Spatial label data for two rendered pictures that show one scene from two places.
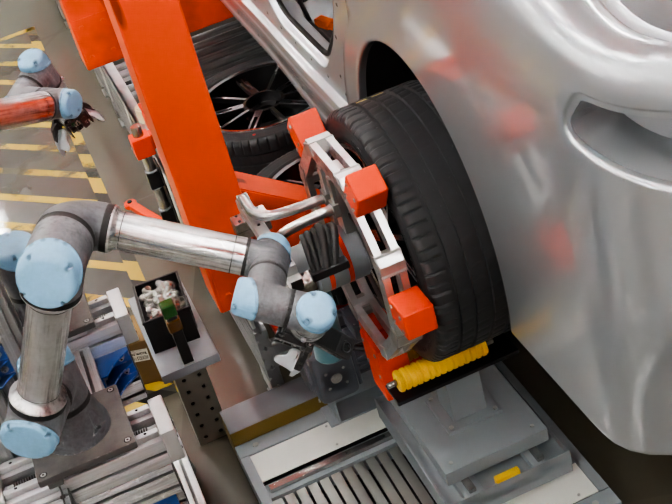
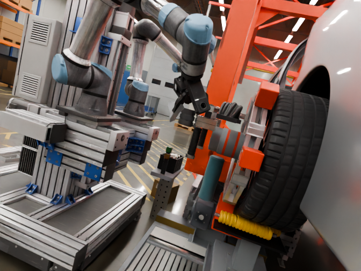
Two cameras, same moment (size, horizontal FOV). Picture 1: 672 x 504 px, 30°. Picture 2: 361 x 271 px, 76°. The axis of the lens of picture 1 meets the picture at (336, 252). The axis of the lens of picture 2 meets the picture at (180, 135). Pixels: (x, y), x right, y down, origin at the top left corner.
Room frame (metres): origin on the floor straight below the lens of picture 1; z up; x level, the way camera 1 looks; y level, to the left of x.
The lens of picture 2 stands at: (1.30, -0.21, 0.98)
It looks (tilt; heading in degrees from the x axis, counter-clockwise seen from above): 7 degrees down; 23
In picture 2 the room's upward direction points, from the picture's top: 16 degrees clockwise
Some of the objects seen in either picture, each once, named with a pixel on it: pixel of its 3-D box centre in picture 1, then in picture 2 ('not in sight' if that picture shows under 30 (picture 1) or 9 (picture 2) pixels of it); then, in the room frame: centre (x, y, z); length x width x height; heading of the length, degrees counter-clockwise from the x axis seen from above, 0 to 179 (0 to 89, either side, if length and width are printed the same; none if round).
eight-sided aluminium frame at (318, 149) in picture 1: (357, 247); (244, 147); (2.52, -0.05, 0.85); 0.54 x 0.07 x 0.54; 12
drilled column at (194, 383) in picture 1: (192, 380); (163, 194); (3.01, 0.53, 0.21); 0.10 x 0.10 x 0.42; 12
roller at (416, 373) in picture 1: (440, 362); (244, 225); (2.42, -0.18, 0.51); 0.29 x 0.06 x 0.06; 102
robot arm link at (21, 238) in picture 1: (18, 262); (138, 91); (2.66, 0.76, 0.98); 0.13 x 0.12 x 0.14; 53
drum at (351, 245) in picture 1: (331, 259); (230, 143); (2.50, 0.02, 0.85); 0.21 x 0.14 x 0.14; 102
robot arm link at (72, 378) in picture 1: (50, 377); (97, 78); (2.16, 0.66, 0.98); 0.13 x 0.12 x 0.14; 167
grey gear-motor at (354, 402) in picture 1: (373, 357); (219, 227); (2.82, -0.02, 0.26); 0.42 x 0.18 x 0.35; 102
